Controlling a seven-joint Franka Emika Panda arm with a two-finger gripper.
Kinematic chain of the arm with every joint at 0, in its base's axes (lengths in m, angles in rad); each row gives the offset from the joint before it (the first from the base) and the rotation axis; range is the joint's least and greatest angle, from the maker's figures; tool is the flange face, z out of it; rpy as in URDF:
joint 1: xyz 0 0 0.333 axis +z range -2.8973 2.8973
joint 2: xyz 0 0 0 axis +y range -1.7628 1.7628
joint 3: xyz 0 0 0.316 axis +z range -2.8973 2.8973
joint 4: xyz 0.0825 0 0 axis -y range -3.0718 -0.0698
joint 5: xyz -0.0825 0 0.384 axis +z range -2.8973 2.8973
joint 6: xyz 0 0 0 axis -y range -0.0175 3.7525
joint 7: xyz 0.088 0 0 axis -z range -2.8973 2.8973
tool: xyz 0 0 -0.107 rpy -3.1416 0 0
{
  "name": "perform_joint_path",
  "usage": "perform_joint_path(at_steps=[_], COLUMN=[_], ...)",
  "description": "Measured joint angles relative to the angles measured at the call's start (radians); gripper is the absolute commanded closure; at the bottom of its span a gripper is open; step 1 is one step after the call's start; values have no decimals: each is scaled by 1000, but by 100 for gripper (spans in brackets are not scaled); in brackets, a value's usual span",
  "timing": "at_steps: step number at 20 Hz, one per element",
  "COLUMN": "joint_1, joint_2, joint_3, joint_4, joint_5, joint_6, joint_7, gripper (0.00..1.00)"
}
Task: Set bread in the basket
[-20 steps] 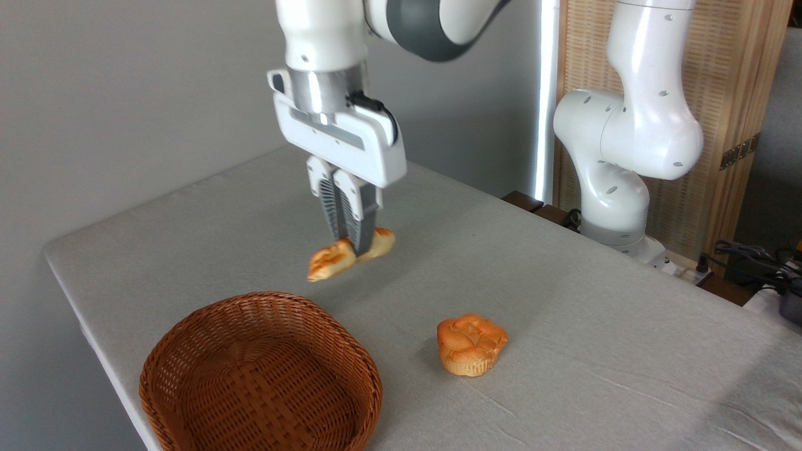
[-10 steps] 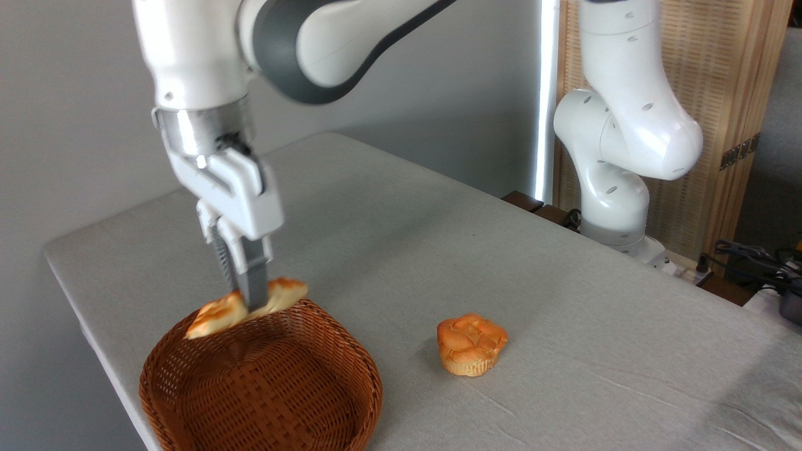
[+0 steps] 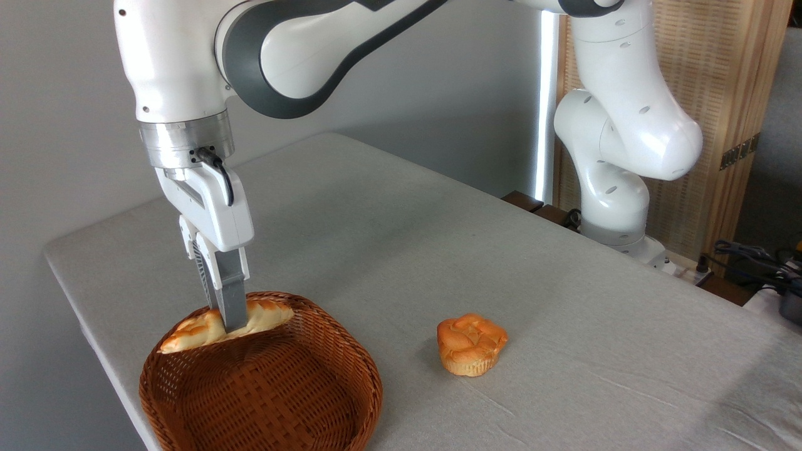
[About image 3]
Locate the round knotted bread bun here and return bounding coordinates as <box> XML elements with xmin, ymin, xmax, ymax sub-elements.
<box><xmin>436</xmin><ymin>313</ymin><xmax>509</xmax><ymax>378</ymax></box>

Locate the white power strip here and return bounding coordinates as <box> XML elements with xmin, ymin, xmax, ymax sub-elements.
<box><xmin>664</xmin><ymin>251</ymin><xmax>715</xmax><ymax>287</ymax></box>

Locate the long braided bread loaf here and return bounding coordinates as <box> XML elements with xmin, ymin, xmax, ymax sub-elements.
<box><xmin>160</xmin><ymin>298</ymin><xmax>295</xmax><ymax>355</ymax></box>

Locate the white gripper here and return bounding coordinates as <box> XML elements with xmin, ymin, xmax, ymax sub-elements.
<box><xmin>155</xmin><ymin>164</ymin><xmax>255</xmax><ymax>333</ymax></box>

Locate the dark brown wooden block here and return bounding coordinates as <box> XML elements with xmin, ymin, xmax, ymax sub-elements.
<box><xmin>533</xmin><ymin>204</ymin><xmax>580</xmax><ymax>232</ymax></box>
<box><xmin>501</xmin><ymin>191</ymin><xmax>544</xmax><ymax>214</ymax></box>

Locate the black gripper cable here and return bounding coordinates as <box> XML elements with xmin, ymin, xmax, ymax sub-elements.
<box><xmin>193</xmin><ymin>147</ymin><xmax>235</xmax><ymax>207</ymax></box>

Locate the grey tablecloth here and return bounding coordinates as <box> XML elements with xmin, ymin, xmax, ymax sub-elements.
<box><xmin>43</xmin><ymin>132</ymin><xmax>802</xmax><ymax>451</ymax></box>

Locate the dark grey device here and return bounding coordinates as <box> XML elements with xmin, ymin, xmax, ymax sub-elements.
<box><xmin>779</xmin><ymin>291</ymin><xmax>802</xmax><ymax>326</ymax></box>

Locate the black cable bundle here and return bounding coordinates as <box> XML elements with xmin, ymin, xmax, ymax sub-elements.
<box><xmin>713</xmin><ymin>240</ymin><xmax>802</xmax><ymax>281</ymax></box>

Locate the brown woven wicker basket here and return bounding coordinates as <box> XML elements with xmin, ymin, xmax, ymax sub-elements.
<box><xmin>138</xmin><ymin>291</ymin><xmax>383</xmax><ymax>451</ymax></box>

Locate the metal screen hinge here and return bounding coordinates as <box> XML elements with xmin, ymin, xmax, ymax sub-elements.
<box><xmin>719</xmin><ymin>133</ymin><xmax>761</xmax><ymax>171</ymax></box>

